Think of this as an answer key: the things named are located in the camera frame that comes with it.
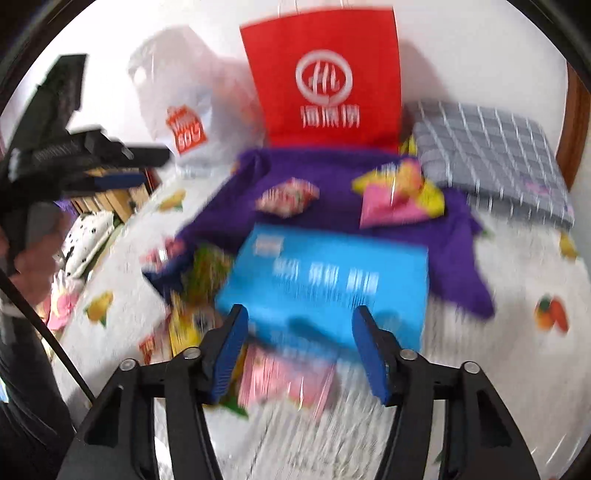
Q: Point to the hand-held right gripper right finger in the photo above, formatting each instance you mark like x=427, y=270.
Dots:
x=369, y=350

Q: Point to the white black spotted cloth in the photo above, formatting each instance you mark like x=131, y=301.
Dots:
x=85, y=240

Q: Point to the brown wooden headboard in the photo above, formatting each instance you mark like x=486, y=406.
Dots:
x=575, y=120

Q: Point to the fruit print bedsheet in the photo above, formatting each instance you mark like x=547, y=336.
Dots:
x=508, y=323

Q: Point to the white plastic bag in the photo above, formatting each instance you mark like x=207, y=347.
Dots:
x=184, y=92

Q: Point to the green yellow snack packet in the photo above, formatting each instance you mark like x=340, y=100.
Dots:
x=207, y=272

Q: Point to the pink patterned cloth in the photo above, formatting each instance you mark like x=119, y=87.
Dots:
x=60, y=304

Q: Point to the person's left forearm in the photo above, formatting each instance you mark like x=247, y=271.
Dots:
x=27, y=406

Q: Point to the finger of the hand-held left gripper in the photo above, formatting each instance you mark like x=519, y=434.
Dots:
x=143, y=156
x=115, y=181

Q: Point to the red paper bag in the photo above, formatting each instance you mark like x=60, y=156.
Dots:
x=323, y=69

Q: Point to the pink yellow snack packet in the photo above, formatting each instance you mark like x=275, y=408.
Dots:
x=397, y=198

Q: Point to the blue cardboard box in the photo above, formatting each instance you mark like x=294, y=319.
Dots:
x=323, y=277

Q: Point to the person's left hand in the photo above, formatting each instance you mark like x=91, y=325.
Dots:
x=34, y=281

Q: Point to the small red snack packet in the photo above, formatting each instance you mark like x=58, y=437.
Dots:
x=147, y=348

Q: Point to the light wooden block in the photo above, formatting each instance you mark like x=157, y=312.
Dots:
x=111, y=198

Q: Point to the purple towel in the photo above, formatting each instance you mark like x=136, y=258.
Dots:
x=332, y=203

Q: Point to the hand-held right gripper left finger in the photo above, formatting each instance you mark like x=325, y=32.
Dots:
x=228, y=355

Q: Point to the grey checked folded cloth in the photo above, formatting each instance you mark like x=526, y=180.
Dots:
x=489, y=147

